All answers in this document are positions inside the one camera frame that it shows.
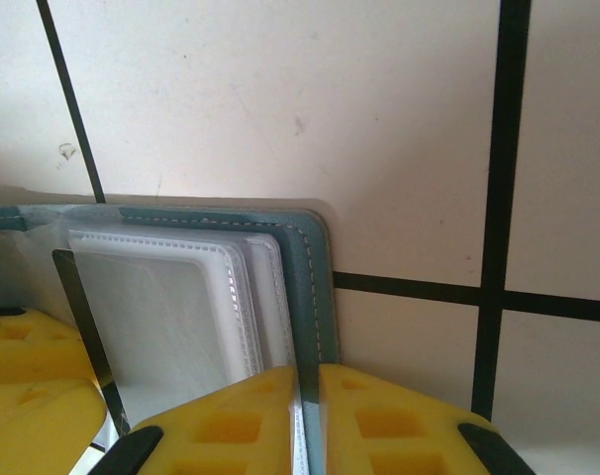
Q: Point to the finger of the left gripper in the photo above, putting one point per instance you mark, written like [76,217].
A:
[37,408]
[28,351]

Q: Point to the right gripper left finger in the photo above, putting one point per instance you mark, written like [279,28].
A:
[221,425]

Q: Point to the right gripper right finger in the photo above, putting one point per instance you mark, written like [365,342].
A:
[389,430]

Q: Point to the dark glossy card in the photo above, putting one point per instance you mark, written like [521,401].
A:
[82,316]

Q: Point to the teal card holder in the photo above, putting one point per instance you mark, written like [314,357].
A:
[300,277]

